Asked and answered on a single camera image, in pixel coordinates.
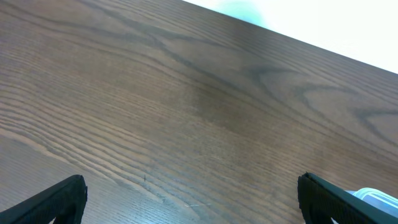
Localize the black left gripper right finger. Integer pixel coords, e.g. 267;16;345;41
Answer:
297;172;397;224

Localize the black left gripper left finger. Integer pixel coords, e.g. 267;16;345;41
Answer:
1;175;88;224

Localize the clear plastic container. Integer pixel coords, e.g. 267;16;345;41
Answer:
347;187;398;217

